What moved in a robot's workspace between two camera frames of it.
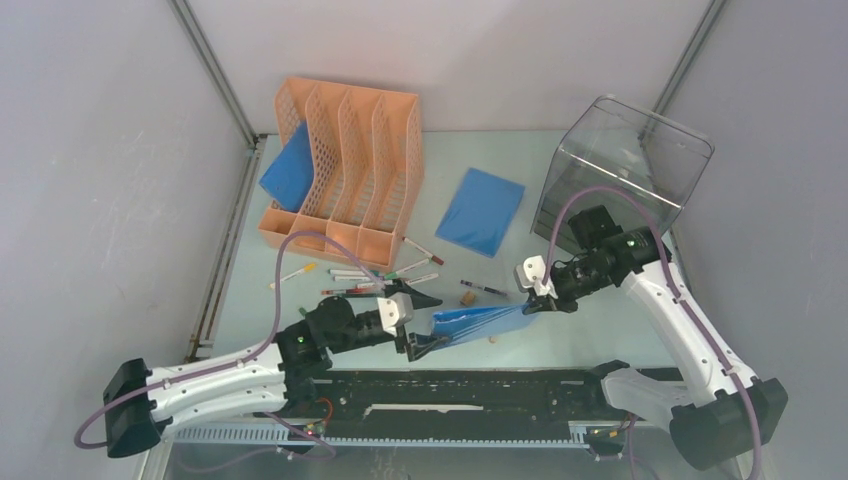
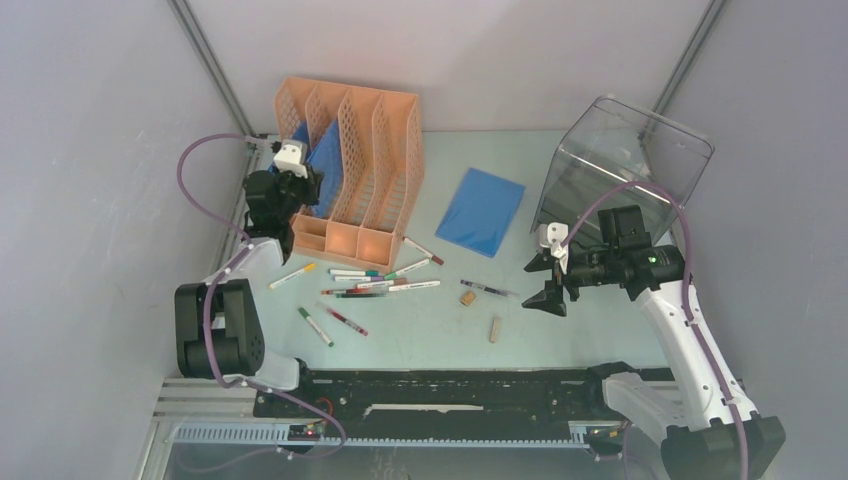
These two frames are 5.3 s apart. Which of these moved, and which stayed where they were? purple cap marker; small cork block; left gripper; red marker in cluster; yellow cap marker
Moved: left gripper
Stayed: yellow cap marker; red marker in cluster; purple cap marker; small cork block
